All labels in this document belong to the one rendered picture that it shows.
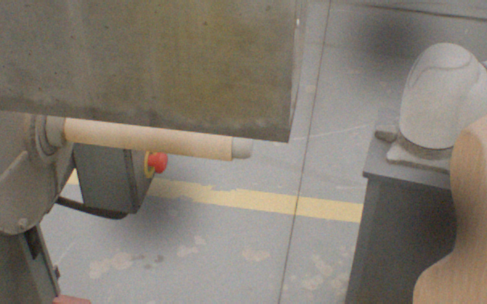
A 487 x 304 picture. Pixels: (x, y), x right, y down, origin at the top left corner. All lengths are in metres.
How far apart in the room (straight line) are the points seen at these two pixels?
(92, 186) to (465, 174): 0.69
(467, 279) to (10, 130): 0.45
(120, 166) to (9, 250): 0.22
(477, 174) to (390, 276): 1.28
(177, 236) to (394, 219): 0.95
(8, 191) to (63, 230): 1.70
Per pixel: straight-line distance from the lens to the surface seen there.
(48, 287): 1.25
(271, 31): 0.38
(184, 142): 0.63
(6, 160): 0.64
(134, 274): 2.16
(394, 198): 1.53
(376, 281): 1.76
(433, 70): 1.39
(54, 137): 0.68
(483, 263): 0.52
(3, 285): 1.02
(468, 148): 0.45
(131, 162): 0.97
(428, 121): 1.43
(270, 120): 0.41
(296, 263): 2.17
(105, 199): 1.04
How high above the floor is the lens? 1.65
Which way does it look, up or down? 39 degrees down
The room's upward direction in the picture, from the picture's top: straight up
